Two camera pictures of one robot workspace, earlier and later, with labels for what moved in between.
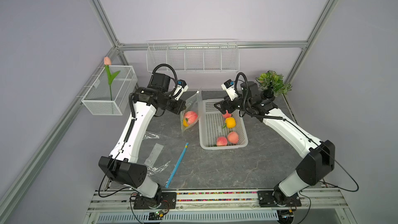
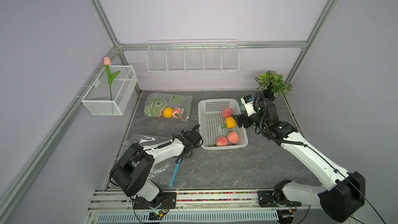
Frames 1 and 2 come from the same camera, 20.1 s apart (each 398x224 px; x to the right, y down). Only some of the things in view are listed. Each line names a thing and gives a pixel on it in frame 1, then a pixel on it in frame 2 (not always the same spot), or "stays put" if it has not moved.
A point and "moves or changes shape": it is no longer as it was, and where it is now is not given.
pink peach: x=190 y=116 moves or changes shape
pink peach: x=221 y=141 stays put
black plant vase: x=267 y=94 stays put
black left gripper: x=179 y=108 → x=190 y=154
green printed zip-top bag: x=189 y=117 moves or changes shape
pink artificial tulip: x=107 y=63 stays put
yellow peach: x=185 y=123 → x=167 y=112
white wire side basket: x=108 y=95 stays put
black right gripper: x=226 y=101 → x=239 y=120
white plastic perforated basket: x=211 y=126 stays put
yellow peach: x=230 y=122 stays put
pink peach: x=227 y=115 stays put
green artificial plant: x=272 y=81 stays put
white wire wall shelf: x=193 y=55 stays put
